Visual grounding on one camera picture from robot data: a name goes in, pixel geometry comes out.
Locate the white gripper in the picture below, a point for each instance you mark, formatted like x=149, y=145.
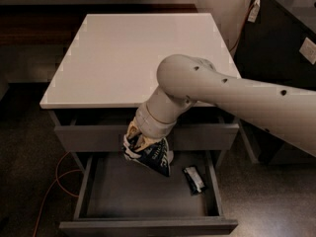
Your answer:
x=152, y=124

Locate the blue chip bag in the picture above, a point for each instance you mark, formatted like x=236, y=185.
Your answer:
x=156, y=156

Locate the grey drawer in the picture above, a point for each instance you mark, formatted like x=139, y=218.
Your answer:
x=120, y=198
x=102, y=130

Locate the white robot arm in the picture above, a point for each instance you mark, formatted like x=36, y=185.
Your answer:
x=285, y=112

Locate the grey top drawer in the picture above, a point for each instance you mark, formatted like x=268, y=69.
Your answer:
x=102, y=130

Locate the grey drawer cabinet white top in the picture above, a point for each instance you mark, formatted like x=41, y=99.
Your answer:
x=112, y=62

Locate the small black snack packet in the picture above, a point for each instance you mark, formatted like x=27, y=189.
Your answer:
x=196, y=183

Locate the dark wooden bench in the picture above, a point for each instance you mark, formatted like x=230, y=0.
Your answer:
x=58, y=24

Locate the black side cabinet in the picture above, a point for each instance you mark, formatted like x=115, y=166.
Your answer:
x=268, y=49

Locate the white cable tag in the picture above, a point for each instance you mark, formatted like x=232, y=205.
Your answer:
x=254, y=11

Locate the white wall outlet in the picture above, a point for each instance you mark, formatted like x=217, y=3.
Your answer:
x=308, y=50

